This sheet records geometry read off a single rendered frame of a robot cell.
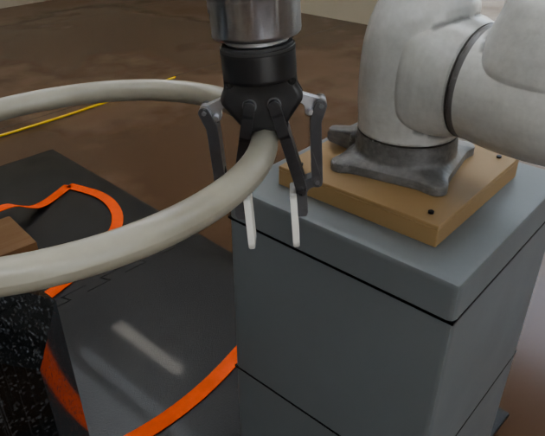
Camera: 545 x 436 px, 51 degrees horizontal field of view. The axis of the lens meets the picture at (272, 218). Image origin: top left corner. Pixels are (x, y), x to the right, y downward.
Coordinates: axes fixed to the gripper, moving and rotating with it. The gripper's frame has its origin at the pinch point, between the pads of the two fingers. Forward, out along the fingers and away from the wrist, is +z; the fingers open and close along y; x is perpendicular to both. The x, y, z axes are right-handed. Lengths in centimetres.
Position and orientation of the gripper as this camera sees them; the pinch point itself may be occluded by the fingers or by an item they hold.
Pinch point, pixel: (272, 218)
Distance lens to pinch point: 66.7
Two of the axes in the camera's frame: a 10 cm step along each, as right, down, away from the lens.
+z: 0.8, 8.7, 4.9
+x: -0.3, 5.0, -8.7
